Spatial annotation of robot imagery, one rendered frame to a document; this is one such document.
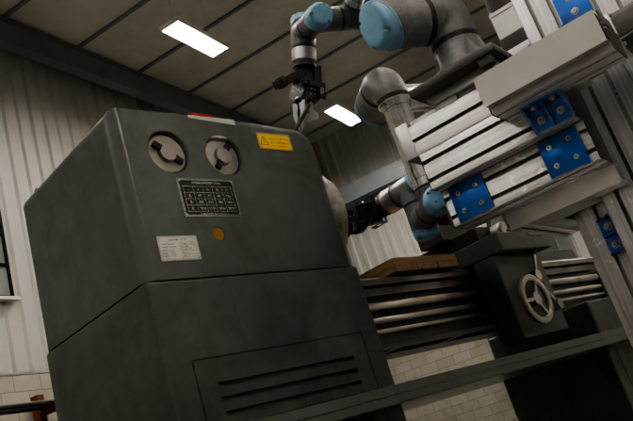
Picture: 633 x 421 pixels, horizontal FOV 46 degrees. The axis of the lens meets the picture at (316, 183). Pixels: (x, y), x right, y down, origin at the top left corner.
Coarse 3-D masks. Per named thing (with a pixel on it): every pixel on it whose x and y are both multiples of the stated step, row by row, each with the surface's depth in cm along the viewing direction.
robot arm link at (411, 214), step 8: (416, 200) 209; (408, 208) 210; (408, 216) 210; (416, 216) 203; (416, 224) 206; (424, 224) 203; (432, 224) 203; (416, 232) 207; (424, 232) 206; (432, 232) 206; (416, 240) 209; (424, 240) 210
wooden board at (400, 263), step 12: (384, 264) 210; (396, 264) 208; (408, 264) 212; (420, 264) 215; (432, 264) 219; (444, 264) 223; (456, 264) 227; (360, 276) 217; (372, 276) 213; (384, 276) 210
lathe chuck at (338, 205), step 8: (328, 184) 211; (328, 192) 207; (336, 192) 210; (336, 200) 208; (336, 208) 206; (344, 208) 208; (336, 216) 205; (344, 216) 207; (344, 224) 207; (344, 232) 207; (344, 240) 207
